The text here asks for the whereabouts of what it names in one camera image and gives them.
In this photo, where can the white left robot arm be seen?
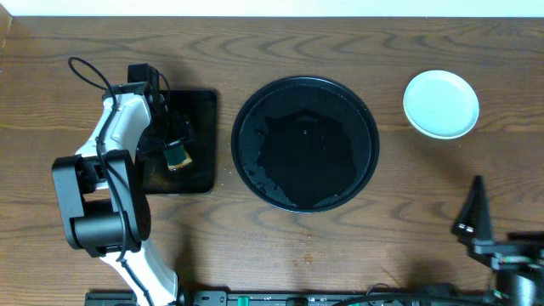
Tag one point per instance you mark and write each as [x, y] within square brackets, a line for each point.
[102, 202]

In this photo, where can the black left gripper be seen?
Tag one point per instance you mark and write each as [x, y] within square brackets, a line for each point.
[171, 138]

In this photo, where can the light green plate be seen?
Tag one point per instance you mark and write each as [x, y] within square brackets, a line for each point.
[442, 103]

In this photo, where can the yellow sponge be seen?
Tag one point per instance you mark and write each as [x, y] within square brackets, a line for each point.
[177, 157]

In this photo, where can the round black tray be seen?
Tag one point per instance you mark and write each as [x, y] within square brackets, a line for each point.
[305, 144]

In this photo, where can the black rectangular tray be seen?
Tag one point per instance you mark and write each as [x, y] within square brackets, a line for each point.
[200, 108]

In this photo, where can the yellow plate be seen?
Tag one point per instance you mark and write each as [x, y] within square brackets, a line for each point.
[411, 121]

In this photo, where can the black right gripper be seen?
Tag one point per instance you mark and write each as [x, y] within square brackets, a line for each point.
[485, 248]

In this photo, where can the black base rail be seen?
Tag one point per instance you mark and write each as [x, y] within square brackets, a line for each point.
[218, 298]

